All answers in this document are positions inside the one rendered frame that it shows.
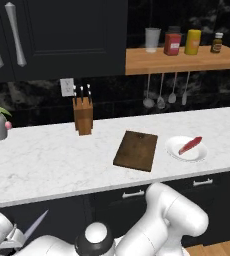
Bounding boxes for wide black cupboard door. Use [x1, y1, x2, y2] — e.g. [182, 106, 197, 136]
[0, 0, 129, 81]

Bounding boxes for clear drinking glass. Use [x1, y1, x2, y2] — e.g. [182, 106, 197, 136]
[144, 27, 162, 54]

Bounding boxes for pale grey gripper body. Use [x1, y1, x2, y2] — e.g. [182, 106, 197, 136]
[0, 223, 27, 252]

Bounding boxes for white wall socket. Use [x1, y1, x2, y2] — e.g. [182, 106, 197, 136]
[59, 77, 76, 98]

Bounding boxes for dark wooden cutting board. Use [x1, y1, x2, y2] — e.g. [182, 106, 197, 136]
[112, 130, 159, 173]

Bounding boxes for hanging silver slotted turner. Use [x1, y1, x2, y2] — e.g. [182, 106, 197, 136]
[156, 72, 167, 111]

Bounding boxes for red jar with dark lid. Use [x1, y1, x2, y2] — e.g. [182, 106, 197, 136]
[163, 25, 183, 57]

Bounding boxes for small brown bottle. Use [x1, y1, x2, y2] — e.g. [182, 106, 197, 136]
[209, 32, 225, 55]

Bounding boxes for hanging silver ladle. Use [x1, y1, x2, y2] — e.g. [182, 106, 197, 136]
[142, 73, 155, 110]

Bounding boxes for wooden wall shelf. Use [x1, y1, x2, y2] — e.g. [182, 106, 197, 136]
[124, 44, 230, 76]

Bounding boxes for yellow bottle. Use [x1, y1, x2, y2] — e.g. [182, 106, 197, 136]
[183, 29, 203, 56]

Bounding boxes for hanging silver spoon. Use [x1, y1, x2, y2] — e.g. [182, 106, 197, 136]
[167, 72, 178, 105]

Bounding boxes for wooden knife block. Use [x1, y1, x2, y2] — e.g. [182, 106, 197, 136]
[72, 96, 95, 136]

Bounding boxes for silver blade knife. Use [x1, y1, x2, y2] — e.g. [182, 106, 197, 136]
[21, 209, 50, 242]

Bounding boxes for white plate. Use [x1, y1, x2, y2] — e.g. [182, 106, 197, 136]
[164, 135, 209, 164]

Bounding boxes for silver drawer handle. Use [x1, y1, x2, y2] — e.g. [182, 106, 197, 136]
[192, 178, 214, 188]
[121, 189, 146, 200]

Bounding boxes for hanging silver spatula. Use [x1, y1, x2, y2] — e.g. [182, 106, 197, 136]
[180, 71, 191, 107]

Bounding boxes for black drawer front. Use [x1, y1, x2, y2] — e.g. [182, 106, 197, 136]
[162, 170, 225, 248]
[0, 194, 89, 245]
[86, 182, 155, 238]

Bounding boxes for red strip of meat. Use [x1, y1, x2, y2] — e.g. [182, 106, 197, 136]
[177, 136, 203, 156]

